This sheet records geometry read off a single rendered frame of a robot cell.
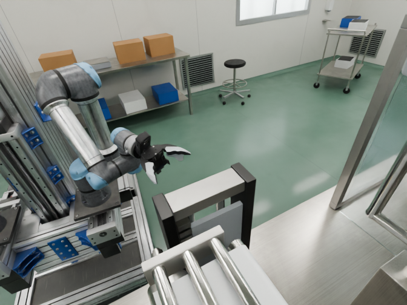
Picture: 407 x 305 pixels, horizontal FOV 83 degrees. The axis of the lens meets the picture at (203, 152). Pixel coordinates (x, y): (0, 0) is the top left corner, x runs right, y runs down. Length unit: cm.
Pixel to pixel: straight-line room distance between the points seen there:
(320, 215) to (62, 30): 345
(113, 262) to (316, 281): 131
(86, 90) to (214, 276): 91
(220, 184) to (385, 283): 46
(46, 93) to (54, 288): 129
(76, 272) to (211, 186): 162
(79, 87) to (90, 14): 267
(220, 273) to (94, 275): 158
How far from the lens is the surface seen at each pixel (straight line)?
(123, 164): 96
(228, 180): 37
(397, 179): 37
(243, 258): 30
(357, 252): 103
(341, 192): 105
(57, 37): 370
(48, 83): 103
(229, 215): 42
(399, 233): 41
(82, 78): 105
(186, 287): 29
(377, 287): 73
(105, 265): 184
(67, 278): 191
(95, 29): 370
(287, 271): 91
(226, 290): 28
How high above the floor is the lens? 170
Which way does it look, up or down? 37 degrees down
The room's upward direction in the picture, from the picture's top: 5 degrees counter-clockwise
